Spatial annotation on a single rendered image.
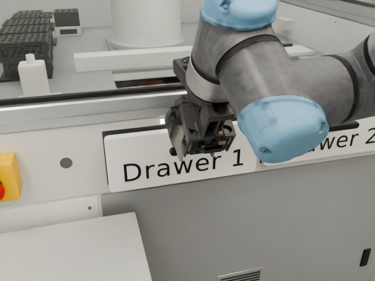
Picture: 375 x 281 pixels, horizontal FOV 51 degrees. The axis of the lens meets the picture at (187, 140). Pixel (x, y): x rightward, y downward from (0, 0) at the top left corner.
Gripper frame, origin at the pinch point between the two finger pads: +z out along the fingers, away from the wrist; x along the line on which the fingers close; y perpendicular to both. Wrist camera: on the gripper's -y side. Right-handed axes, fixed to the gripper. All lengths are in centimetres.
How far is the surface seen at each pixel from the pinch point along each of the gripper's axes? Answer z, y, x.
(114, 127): 0.8, -4.7, -12.4
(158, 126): 1.4, -4.3, -4.4
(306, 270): 39, 22, 33
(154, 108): -1.7, -6.4, -4.9
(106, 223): 12.4, 9.0, -15.7
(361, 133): 5.4, 0.7, 39.3
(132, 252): 7.4, 16.1, -12.1
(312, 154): 8.3, 2.8, 28.1
